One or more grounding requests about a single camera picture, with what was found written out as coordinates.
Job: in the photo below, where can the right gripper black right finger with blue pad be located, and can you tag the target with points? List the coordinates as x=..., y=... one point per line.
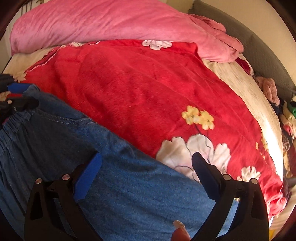
x=250, y=221

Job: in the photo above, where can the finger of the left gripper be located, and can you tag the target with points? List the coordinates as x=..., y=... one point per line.
x=17, y=104
x=9, y=83

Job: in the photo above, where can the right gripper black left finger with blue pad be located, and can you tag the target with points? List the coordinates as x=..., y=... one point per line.
x=53, y=212

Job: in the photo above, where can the blue denim pants lace hem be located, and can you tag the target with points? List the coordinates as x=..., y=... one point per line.
x=133, y=197

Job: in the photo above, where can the right hand painted nail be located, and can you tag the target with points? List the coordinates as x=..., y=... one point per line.
x=180, y=233

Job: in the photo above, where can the pink quilt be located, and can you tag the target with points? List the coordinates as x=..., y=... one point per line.
x=62, y=22

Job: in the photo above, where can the pile of folded clothes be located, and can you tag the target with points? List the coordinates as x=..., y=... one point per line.
x=285, y=112

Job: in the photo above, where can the pink fuzzy garment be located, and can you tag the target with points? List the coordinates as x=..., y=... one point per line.
x=268, y=87

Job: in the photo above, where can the cream bed sheet mattress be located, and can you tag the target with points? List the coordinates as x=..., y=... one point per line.
x=217, y=68

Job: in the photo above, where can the red floral blanket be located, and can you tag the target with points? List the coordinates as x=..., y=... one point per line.
x=168, y=104

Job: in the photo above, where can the grey padded headboard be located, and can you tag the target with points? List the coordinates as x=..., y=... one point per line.
x=260, y=56

